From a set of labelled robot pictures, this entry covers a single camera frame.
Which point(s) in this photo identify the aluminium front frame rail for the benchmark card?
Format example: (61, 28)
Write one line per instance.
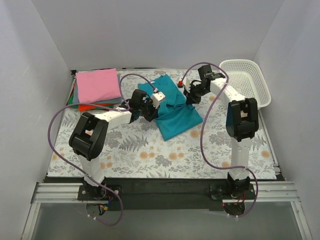
(66, 192)

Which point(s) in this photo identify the green folded t-shirt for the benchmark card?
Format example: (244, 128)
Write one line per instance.
(70, 101)

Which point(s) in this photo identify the white perforated plastic basket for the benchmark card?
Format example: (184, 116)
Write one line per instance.
(246, 77)

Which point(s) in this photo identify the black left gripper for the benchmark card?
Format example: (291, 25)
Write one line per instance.
(151, 113)

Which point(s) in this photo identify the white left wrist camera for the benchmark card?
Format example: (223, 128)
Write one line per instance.
(157, 98)

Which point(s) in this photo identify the red folded t-shirt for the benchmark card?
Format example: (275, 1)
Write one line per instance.
(75, 92)

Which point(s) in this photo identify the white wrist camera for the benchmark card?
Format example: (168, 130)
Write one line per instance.
(157, 98)
(184, 83)

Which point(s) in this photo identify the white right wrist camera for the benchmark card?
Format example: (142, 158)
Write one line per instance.
(184, 83)

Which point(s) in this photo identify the teal t-shirt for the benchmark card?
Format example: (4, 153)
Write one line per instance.
(174, 115)

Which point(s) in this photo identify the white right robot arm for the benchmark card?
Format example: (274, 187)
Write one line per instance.
(241, 122)

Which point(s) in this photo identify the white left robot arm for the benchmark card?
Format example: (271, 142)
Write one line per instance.
(88, 137)

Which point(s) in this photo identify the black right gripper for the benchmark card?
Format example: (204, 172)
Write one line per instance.
(191, 95)

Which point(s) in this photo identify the pink folded t-shirt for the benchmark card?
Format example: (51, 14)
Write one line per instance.
(97, 85)

